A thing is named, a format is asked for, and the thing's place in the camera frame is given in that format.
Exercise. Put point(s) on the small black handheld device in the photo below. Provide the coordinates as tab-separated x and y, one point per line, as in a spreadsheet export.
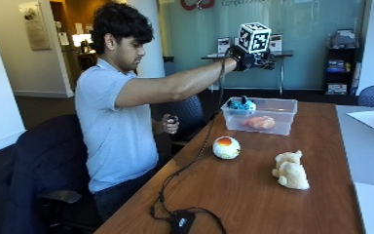
172	119

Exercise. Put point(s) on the narrow console table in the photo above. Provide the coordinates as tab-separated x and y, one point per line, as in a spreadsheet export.
248	57

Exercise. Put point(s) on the standing display card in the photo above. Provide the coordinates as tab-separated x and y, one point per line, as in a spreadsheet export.
224	45
276	42

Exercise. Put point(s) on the white marker cube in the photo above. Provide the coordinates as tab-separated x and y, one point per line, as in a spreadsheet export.
254	37

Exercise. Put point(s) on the the person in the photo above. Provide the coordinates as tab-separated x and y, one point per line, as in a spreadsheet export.
114	130

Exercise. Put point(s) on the white and orange ball toy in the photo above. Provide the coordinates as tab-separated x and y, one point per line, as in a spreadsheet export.
226	147

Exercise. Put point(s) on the blue and black plush toy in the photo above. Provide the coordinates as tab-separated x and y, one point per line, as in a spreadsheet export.
241	105

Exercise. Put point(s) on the black shelf unit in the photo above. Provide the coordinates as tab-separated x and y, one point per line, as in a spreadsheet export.
342	66

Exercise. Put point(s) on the clear plastic bin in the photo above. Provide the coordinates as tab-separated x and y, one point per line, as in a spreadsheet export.
260	120

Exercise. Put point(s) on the orange plush toy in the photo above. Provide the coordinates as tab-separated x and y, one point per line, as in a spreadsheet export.
260	122

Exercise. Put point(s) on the black hub box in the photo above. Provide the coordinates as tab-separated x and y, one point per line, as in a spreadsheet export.
181	222

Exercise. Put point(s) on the cream plush teddy bear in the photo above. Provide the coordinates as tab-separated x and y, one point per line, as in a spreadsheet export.
290	170

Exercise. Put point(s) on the dark jacket on chair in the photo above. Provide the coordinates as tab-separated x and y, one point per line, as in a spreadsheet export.
44	162

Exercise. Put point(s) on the dark blue office chair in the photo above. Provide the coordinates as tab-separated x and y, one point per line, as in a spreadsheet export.
52	182

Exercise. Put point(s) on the framed wall poster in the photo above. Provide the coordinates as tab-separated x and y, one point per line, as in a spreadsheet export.
35	25

